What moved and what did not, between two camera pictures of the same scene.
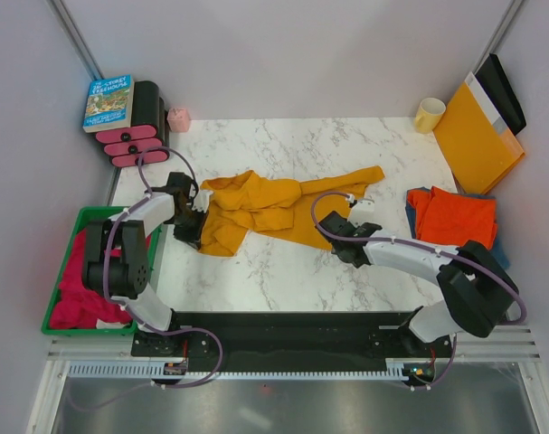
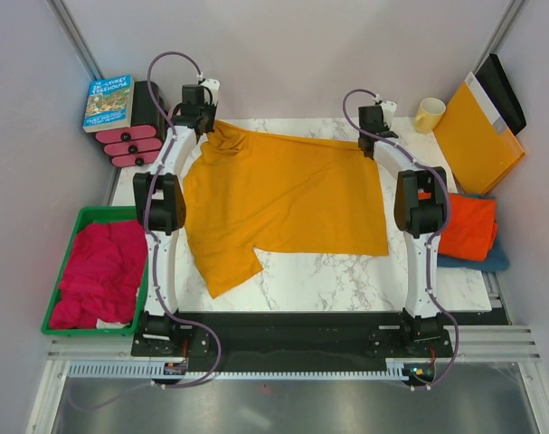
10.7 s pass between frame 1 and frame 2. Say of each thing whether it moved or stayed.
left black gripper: moved
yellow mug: stayed
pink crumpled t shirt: stayed
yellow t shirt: moved
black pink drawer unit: stayed
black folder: stayed
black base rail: stayed
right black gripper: moved
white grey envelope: stayed
